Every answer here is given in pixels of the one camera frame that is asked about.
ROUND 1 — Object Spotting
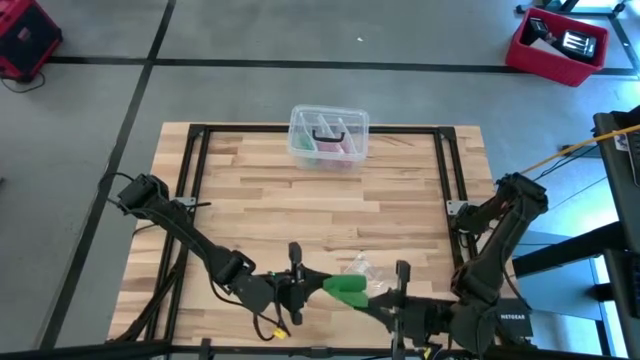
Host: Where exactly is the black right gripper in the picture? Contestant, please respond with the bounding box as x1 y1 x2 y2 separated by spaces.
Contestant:
351 259 455 360

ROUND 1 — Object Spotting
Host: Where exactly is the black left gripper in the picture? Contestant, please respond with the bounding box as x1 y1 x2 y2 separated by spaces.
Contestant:
267 240 335 327

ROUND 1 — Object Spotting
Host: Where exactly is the green elastic bandage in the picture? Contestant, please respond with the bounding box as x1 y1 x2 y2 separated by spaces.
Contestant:
321 273 371 310

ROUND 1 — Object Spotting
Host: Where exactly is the clear plastic zip bag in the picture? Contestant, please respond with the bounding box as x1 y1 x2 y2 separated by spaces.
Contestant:
355 250 402 297

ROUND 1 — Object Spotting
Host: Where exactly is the clear plastic storage box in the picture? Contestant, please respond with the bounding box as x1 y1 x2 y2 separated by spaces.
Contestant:
286 103 371 172

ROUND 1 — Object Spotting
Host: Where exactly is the black desk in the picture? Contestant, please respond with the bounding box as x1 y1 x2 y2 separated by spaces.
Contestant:
511 103 640 360

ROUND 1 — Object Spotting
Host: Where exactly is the red plastic bin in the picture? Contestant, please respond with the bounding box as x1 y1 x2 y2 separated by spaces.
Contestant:
503 6 610 88

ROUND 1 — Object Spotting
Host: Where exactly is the black device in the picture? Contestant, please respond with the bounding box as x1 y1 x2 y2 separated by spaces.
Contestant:
522 15 554 44
559 28 599 64

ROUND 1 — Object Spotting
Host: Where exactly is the red and black generator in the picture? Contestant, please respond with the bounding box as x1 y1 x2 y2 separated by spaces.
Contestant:
0 0 64 84

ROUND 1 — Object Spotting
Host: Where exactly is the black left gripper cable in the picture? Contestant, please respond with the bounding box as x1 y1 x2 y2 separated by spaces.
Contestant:
251 307 292 343

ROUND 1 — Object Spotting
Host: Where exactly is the black Netgear network switch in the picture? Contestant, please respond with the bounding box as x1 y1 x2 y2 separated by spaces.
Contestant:
494 296 535 339

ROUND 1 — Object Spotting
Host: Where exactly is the black aluminium rig frame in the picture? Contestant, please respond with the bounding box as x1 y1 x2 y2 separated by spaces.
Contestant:
0 122 640 360

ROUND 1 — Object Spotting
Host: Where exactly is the black cable loop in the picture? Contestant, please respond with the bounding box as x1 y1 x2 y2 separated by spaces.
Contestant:
98 172 136 209

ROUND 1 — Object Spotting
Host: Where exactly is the yellow cable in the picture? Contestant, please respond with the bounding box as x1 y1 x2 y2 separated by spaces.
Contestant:
519 123 640 176

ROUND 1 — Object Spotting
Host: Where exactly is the black generator cable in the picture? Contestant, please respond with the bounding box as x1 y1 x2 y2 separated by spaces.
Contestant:
0 71 47 95

